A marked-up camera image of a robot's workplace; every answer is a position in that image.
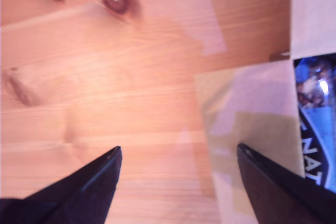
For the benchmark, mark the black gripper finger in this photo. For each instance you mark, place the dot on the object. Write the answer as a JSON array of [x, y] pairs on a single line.
[[92, 192], [275, 197]]

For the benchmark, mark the black blue snackbar carton box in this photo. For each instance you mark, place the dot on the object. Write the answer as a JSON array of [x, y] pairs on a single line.
[[262, 90]]

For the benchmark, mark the blue protein snack bar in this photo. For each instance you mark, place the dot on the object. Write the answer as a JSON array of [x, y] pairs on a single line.
[[315, 129]]

